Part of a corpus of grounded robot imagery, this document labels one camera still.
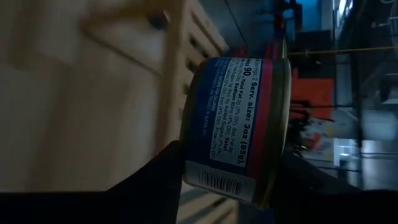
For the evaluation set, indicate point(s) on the wooden slatted shelf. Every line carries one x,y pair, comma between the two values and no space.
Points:
169,77

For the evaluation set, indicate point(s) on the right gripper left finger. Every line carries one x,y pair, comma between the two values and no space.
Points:
93,208

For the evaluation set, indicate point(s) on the colourful wall poster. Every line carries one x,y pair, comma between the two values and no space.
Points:
320,140

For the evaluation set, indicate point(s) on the blue salmon can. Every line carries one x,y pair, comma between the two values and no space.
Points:
233,124

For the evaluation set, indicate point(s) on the orange partition panel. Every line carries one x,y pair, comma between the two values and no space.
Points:
312,96

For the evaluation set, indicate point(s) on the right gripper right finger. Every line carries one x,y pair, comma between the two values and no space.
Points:
326,208

